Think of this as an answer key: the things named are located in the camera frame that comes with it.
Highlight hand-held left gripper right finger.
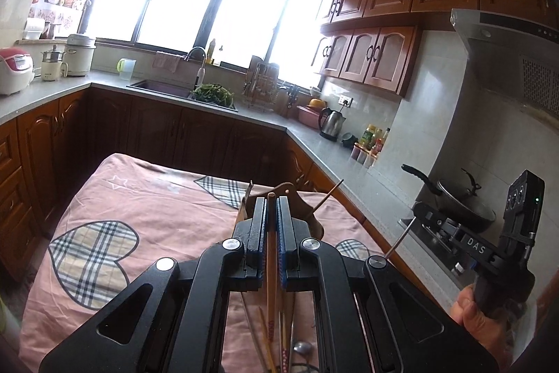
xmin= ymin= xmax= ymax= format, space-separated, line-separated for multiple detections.
xmin=276 ymin=197 xmax=499 ymax=373

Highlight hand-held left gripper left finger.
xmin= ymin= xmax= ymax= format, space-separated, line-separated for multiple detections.
xmin=38 ymin=197 xmax=268 ymax=373

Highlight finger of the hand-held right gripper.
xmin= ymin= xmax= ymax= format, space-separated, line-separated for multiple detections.
xmin=412 ymin=202 xmax=464 ymax=243

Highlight wooden utensil holder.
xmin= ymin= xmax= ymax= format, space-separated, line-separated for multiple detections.
xmin=236 ymin=180 xmax=326 ymax=245

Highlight person's right hand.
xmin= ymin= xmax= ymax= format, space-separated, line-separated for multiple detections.
xmin=450 ymin=283 xmax=525 ymax=367

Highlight gas stove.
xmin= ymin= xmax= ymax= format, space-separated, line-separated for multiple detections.
xmin=398 ymin=202 xmax=481 ymax=287

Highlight black wok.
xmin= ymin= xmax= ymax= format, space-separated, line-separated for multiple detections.
xmin=402 ymin=164 xmax=497 ymax=232

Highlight grey kitchen countertop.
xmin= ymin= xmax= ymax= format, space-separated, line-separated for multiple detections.
xmin=0 ymin=69 xmax=464 ymax=313

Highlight group of condiment bottles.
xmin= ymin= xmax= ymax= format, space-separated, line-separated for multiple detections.
xmin=350 ymin=143 xmax=379 ymax=168

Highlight patterned chopstick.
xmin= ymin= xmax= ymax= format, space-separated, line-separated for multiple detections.
xmin=282 ymin=312 xmax=292 ymax=373

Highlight steel electric kettle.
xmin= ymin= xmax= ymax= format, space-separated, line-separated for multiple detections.
xmin=318 ymin=108 xmax=347 ymax=142

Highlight pink container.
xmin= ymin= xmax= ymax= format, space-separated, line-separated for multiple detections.
xmin=297 ymin=106 xmax=324 ymax=125

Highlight pink printed blanket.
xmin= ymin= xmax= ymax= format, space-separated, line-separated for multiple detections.
xmin=20 ymin=153 xmax=394 ymax=373

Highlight wooden base cabinets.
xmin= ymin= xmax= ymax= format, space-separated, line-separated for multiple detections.
xmin=0 ymin=87 xmax=364 ymax=283

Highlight dish rack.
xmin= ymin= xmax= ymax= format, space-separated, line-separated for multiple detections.
xmin=242 ymin=55 xmax=281 ymax=114

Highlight green vegetables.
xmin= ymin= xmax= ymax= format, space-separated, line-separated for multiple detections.
xmin=192 ymin=83 xmax=235 ymax=105

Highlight metal faucet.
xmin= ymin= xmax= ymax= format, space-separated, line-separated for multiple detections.
xmin=183 ymin=46 xmax=209 ymax=92

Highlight kitchen sink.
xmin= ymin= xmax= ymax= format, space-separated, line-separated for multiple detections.
xmin=126 ymin=79 xmax=239 ymax=112

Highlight steel range hood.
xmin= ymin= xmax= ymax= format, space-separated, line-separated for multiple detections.
xmin=450 ymin=8 xmax=559 ymax=117

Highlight pink dish cloth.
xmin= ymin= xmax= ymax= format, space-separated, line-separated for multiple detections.
xmin=153 ymin=52 xmax=182 ymax=72

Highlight green plastic pitcher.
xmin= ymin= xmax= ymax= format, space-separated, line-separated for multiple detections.
xmin=117 ymin=58 xmax=137 ymax=82

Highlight large white cooker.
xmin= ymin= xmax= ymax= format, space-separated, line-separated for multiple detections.
xmin=65 ymin=33 xmax=97 ymax=77

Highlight small white electric pot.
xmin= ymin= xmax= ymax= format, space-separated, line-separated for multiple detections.
xmin=41 ymin=45 xmax=70 ymax=82

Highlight red and white rice cooker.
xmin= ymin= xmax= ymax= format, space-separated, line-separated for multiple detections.
xmin=0 ymin=47 xmax=36 ymax=96

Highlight white paper towel roll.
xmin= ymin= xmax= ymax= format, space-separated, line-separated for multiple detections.
xmin=24 ymin=18 xmax=47 ymax=41

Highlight small wooden wall cabinet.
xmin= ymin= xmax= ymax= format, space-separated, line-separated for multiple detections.
xmin=311 ymin=26 xmax=422 ymax=99

